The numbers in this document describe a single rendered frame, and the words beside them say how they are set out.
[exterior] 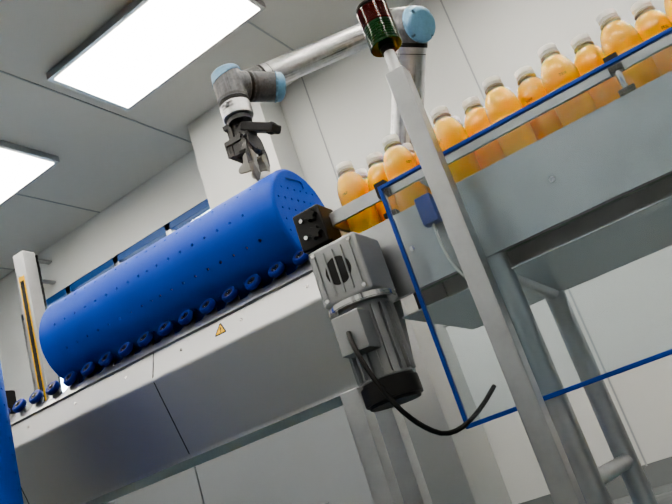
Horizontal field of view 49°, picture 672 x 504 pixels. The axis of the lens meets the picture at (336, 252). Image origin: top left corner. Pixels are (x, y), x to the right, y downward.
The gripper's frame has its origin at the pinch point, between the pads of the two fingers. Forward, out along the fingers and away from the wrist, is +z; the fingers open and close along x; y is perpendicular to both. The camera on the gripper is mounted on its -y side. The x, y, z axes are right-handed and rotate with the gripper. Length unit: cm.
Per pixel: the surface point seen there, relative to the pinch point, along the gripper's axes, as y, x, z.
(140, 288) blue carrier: 34.6, 19.8, 20.7
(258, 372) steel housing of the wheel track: 8, 17, 54
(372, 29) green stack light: -57, 45, 9
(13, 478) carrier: 67, 42, 59
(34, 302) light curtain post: 127, -26, -18
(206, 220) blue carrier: 10.1, 17.7, 12.0
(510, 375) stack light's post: -57, 44, 78
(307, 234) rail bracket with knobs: -22, 30, 34
